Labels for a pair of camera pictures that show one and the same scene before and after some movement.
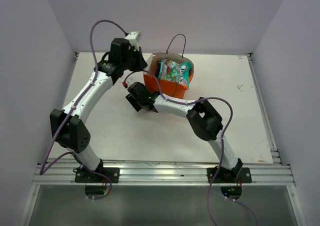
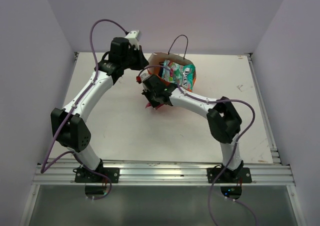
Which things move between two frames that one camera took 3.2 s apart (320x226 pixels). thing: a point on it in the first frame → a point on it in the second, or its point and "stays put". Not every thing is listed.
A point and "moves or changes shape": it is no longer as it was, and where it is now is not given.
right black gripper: [134, 102] → [146, 93]
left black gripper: [141, 63] stays put
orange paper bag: [168, 74] moves or changes shape
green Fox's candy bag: [179, 73] moves or changes shape
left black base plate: [82, 175] stays put
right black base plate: [225, 175] stays put
